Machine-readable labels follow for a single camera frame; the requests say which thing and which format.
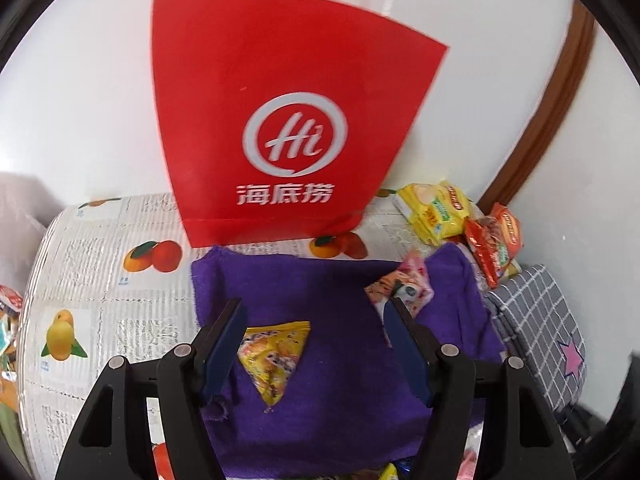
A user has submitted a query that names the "yellow triangular snack packet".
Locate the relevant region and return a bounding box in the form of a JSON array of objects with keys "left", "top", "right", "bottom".
[{"left": 236, "top": 321, "right": 311, "bottom": 410}]

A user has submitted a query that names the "panda print snack packet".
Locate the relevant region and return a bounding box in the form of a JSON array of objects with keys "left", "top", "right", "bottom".
[{"left": 364, "top": 250, "right": 435, "bottom": 318}]

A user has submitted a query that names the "purple towel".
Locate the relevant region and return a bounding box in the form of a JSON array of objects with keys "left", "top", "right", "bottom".
[{"left": 190, "top": 242, "right": 507, "bottom": 479}]

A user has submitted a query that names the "grey checked star cloth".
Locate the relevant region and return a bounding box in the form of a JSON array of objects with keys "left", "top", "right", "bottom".
[{"left": 484, "top": 264, "right": 586, "bottom": 413}]

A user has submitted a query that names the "fruit print tablecloth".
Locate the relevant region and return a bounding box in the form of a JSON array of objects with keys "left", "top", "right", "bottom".
[{"left": 17, "top": 194, "right": 420, "bottom": 479}]

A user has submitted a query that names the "orange chips bag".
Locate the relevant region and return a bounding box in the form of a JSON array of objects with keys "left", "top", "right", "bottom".
[{"left": 463, "top": 203, "right": 524, "bottom": 289}]

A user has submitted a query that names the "yellow chips bag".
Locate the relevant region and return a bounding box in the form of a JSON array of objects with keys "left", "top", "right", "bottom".
[{"left": 393, "top": 181, "right": 473, "bottom": 247}]

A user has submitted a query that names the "white plastic bag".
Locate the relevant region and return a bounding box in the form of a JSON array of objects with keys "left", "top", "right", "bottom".
[{"left": 1, "top": 172, "right": 63, "bottom": 296}]

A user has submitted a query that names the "red paper shopping bag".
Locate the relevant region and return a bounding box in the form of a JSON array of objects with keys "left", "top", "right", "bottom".
[{"left": 151, "top": 0, "right": 447, "bottom": 247}]

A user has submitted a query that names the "brown wooden door frame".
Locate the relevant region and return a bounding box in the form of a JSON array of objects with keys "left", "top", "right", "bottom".
[{"left": 478, "top": 0, "right": 596, "bottom": 212}]

